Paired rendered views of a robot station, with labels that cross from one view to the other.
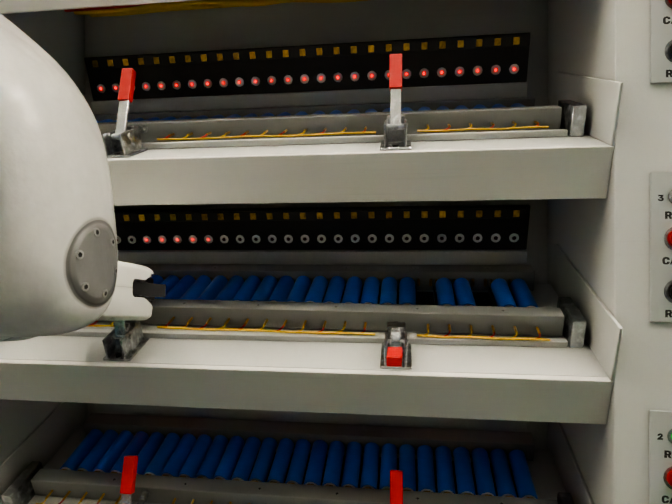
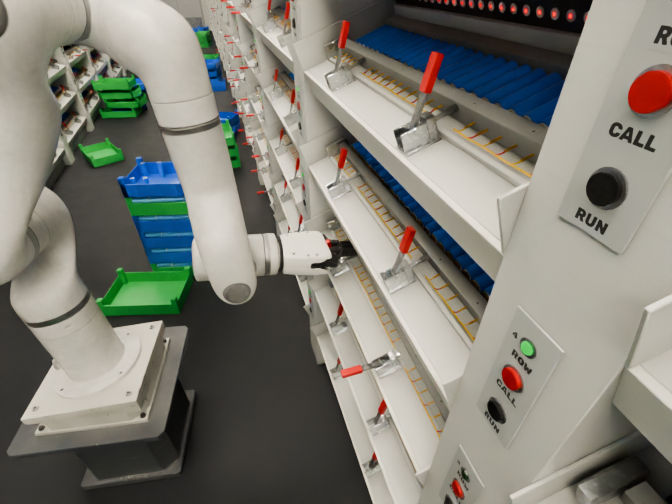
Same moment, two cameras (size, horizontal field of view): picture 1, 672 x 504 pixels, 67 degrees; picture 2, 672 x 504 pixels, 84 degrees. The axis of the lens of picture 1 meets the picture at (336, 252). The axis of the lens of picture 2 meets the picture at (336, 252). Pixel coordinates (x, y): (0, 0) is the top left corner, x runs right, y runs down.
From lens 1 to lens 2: 61 cm
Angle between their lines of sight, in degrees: 70
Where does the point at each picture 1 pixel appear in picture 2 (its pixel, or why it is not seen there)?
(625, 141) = (455, 413)
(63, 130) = (217, 263)
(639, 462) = not seen: outside the picture
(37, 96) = (210, 254)
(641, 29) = (485, 366)
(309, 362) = (364, 335)
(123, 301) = (304, 271)
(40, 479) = not seen: hidden behind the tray
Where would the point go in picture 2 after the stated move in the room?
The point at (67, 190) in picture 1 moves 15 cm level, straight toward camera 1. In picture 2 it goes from (220, 278) to (134, 335)
